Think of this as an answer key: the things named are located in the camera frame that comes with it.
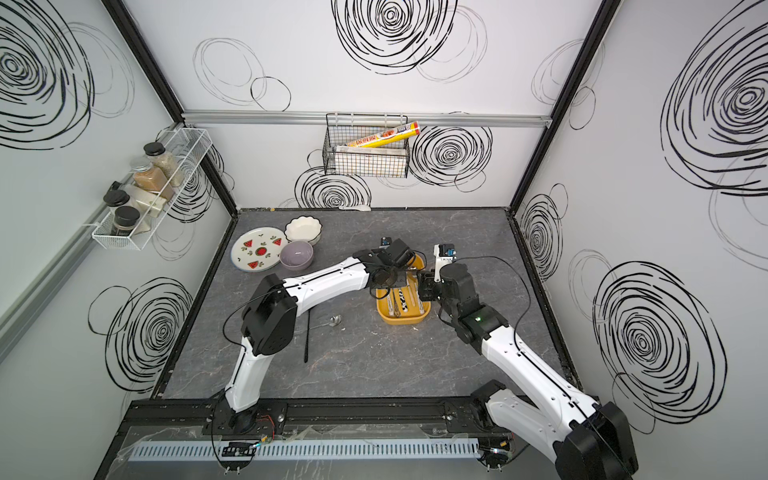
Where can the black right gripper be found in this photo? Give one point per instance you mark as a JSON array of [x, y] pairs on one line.
[[426, 283]]

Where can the checkered handle spoon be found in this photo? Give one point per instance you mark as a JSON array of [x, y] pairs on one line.
[[406, 304]]

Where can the silver spoon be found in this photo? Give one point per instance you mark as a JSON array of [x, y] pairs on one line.
[[332, 322]]

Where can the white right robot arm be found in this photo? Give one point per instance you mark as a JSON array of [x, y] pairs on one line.
[[582, 437]]

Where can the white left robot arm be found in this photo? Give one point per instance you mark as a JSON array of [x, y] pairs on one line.
[[269, 317]]

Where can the yellow storage box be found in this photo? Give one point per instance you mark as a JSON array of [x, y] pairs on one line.
[[408, 278]]

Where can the black ladle spoon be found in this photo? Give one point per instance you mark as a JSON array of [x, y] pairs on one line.
[[307, 337]]

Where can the yellow foil wrap box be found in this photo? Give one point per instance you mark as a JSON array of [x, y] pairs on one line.
[[389, 136]]

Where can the white scalloped bowl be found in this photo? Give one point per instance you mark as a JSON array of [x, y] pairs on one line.
[[304, 228]]

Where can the purple bowl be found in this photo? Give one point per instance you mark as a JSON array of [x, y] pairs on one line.
[[297, 255]]

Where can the watermelon pattern plate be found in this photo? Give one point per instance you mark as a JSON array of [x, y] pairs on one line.
[[258, 250]]

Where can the spice jar brown contents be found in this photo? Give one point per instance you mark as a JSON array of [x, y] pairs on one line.
[[148, 176]]

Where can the spice jar black lid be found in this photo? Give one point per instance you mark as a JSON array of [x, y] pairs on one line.
[[125, 220], [163, 159], [117, 198]]

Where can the spice jar black lid nearest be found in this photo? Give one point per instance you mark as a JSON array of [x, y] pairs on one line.
[[125, 220]]

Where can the spice jar black lid front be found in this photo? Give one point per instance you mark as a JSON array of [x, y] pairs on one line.
[[117, 198]]

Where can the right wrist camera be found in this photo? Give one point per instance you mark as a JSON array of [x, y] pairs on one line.
[[445, 254]]

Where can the black wire basket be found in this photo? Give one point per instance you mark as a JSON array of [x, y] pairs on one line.
[[339, 158]]

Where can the white cable duct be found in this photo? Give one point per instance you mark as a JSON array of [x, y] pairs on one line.
[[338, 449]]

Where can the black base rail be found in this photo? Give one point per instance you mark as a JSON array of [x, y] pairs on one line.
[[282, 417]]

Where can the clear wall shelf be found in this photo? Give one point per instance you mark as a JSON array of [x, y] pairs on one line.
[[188, 203]]

